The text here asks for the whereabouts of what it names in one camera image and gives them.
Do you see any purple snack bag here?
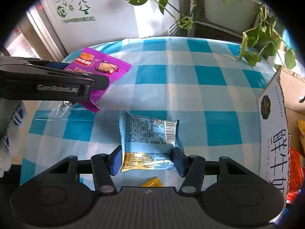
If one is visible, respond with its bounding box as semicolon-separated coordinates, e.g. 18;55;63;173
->
64;47;131;113

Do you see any orange yellow snack bag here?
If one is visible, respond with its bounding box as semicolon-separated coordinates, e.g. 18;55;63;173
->
141;176;163;187

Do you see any light blue snack packet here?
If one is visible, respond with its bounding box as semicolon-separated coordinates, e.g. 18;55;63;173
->
119;112;184;172

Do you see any red snack bag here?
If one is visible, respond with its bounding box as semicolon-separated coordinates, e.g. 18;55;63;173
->
286;147;304;204

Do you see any white freezer with green print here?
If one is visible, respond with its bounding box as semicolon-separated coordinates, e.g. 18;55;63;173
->
26;0;178;61

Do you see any blue white checkered tablecloth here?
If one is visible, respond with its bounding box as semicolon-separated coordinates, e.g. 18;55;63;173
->
21;37;274;182

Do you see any cardboard milk carton box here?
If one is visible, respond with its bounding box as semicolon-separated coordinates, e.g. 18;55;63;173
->
257;66;305;224

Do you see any white metal plant stand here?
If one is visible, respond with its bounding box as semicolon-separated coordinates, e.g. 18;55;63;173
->
168;0;263;42

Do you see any green pothos plant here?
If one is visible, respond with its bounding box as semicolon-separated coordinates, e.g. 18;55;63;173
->
124;0;296;69

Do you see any white plant pot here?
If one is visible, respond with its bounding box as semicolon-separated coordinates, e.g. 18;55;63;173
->
204;0;262;33

